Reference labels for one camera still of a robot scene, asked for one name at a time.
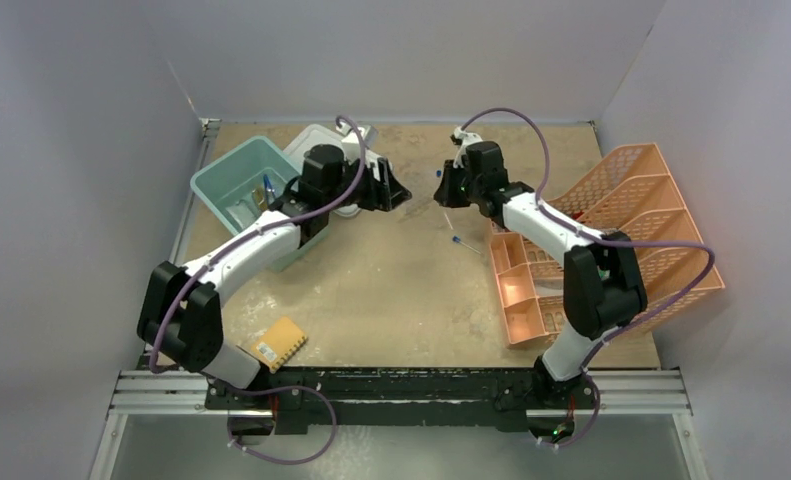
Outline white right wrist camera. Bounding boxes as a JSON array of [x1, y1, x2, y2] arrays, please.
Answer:
[[451, 127, 483, 168]]

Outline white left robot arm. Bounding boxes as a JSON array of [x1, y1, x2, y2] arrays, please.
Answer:
[[136, 144, 412, 409]]

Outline white plastic bin lid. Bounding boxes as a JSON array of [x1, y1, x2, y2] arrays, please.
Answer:
[[283, 124, 378, 219]]

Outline aluminium table edge rail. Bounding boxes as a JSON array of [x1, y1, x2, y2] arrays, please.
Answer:
[[168, 118, 224, 264]]

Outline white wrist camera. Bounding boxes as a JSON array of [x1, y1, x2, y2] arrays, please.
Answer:
[[451, 127, 483, 168], [338, 123, 378, 161]]

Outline teal plastic bin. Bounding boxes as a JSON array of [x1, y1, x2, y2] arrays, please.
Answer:
[[190, 136, 316, 242]]

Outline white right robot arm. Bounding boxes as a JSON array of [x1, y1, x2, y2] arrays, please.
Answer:
[[434, 138, 648, 407]]

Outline blue safety glasses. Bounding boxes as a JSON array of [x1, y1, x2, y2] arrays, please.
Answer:
[[263, 174, 276, 201]]

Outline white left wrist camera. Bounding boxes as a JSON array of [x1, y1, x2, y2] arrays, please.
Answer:
[[338, 123, 378, 161]]

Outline blue cap test tube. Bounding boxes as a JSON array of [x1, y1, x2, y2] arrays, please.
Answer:
[[451, 235, 481, 255], [433, 170, 454, 231]]

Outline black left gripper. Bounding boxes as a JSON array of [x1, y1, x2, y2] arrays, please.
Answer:
[[325, 156, 410, 213]]

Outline clear plastic tube rack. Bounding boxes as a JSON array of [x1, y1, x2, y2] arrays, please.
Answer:
[[397, 169, 438, 222]]

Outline aluminium front frame rail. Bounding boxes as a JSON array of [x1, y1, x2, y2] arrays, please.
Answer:
[[91, 366, 708, 479]]

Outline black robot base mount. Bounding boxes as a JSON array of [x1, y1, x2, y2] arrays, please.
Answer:
[[205, 366, 599, 442]]

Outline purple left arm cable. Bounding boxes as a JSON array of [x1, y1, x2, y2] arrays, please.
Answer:
[[148, 115, 368, 465]]

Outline orange mesh file rack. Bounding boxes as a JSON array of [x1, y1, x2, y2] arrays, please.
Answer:
[[487, 143, 726, 348]]

